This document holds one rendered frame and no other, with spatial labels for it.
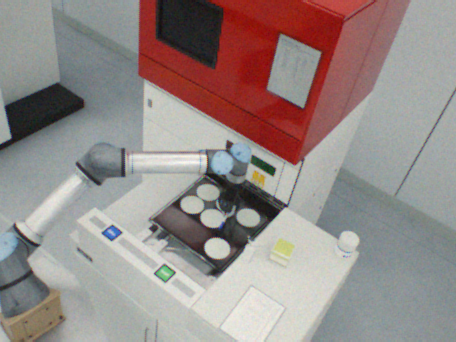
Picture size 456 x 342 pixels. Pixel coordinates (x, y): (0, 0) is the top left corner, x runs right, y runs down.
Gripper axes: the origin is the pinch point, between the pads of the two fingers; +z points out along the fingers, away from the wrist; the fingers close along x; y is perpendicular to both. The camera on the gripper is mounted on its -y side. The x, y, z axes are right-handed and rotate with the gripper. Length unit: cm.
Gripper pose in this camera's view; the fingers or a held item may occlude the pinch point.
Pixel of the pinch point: (226, 215)
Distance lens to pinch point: 192.0
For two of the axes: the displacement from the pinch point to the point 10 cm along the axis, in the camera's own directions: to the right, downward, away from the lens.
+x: -9.3, -3.4, 1.6
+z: -1.4, 7.2, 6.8
